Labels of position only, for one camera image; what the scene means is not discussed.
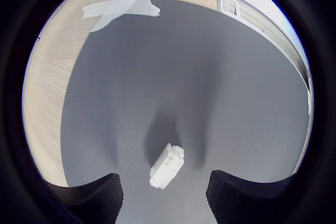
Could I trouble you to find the silver table socket box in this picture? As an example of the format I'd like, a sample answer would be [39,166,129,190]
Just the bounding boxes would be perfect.
[216,0,313,96]

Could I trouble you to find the dark grey mat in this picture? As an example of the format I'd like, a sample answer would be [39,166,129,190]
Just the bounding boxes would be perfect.
[60,0,312,224]

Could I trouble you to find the small white plastic terminal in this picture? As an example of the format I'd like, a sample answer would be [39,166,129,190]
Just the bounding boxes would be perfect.
[149,142,185,190]

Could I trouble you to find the silver socket box flap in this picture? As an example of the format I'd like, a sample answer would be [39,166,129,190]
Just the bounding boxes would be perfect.
[229,0,311,83]

